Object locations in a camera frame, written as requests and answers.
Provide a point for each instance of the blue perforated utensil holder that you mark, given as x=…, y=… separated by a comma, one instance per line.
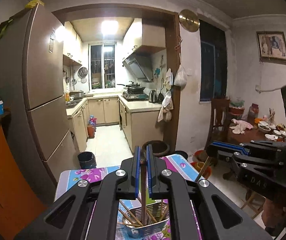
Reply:
x=159, y=230

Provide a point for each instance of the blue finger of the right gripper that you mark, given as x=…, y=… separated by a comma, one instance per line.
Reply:
x=231, y=147
x=220, y=153

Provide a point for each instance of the orange wooden cabinet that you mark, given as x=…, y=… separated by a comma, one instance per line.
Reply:
x=19, y=205

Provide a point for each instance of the wooden chopstick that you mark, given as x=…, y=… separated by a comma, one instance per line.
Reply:
x=127, y=218
x=147, y=211
x=162, y=209
x=206, y=164
x=164, y=213
x=143, y=176
x=132, y=215

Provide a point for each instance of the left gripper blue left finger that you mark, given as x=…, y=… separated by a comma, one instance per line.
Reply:
x=136, y=170

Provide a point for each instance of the steel electric kettle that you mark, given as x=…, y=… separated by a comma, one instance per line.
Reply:
x=152, y=97

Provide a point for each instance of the brown tall refrigerator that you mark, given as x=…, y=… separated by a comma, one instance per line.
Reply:
x=31, y=86

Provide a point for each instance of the dark room window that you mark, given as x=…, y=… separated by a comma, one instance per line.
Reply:
x=213, y=62

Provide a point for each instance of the floral striped tablecloth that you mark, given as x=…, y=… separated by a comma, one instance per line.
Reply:
x=89, y=209

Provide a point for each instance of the operator right hand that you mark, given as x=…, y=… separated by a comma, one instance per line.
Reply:
x=274, y=217

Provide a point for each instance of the wooden dining chair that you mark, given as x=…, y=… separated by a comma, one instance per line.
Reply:
x=219, y=122

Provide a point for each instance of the steel range hood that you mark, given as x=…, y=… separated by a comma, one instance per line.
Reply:
x=140, y=66

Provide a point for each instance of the framed elephant picture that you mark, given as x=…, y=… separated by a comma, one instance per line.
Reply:
x=272, y=46

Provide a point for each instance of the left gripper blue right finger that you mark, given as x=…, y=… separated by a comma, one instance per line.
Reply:
x=149, y=158

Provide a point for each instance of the white hanging plastic bag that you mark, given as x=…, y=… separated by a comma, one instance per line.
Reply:
x=180, y=79

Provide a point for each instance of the round gold wall clock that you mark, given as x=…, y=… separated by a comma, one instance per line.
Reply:
x=189, y=20

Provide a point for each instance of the black wok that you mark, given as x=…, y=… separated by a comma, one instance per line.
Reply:
x=133, y=88

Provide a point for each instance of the dark wooden dining table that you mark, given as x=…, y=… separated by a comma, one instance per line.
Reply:
x=242, y=133

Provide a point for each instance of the kitchen window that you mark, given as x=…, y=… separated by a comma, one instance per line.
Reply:
x=102, y=65

